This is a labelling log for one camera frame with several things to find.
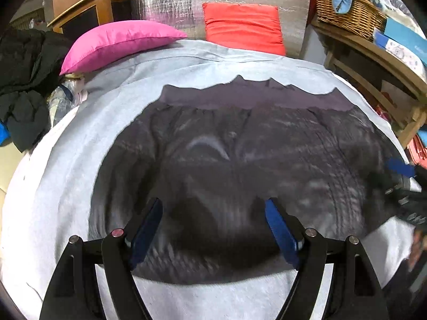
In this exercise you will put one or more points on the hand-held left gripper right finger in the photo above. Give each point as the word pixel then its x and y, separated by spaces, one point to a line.
pixel 282 233

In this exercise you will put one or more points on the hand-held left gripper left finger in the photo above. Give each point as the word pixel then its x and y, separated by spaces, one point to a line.
pixel 146 233

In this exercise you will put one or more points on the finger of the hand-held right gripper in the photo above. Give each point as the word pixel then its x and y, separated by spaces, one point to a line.
pixel 400 167

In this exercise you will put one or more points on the dark quilted zip jacket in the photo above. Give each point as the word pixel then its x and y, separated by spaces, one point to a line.
pixel 233 160

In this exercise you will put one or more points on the person's right hand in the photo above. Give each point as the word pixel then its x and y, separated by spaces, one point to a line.
pixel 416 246

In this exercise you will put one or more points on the pink red bag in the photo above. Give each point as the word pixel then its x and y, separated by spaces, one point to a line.
pixel 418 150

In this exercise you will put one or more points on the light grey blanket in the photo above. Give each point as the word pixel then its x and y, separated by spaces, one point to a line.
pixel 66 173

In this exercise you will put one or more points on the white patterned box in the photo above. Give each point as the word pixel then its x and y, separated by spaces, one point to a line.
pixel 397 51

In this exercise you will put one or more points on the blue cardboard box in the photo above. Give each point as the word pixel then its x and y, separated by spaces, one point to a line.
pixel 407 36

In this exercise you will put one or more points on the cream sofa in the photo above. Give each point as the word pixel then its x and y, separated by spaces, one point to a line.
pixel 8 166

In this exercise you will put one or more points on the clear plastic bag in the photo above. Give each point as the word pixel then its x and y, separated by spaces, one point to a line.
pixel 63 96

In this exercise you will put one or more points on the wicker basket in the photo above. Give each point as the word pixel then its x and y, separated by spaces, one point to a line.
pixel 350 13

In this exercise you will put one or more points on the bright blue jacket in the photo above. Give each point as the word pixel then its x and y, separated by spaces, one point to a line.
pixel 4 133

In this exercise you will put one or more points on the pink pillow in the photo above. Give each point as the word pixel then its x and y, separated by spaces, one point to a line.
pixel 116 40

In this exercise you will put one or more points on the black puffer jacket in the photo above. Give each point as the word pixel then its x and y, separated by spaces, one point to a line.
pixel 30 66

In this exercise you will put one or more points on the red orange pillow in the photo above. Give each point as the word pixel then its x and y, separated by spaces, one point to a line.
pixel 243 26

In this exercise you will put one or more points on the wooden cabinet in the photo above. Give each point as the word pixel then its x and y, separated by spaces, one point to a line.
pixel 83 16

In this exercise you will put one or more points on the wooden shelf frame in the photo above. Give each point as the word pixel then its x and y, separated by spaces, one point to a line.
pixel 367 50

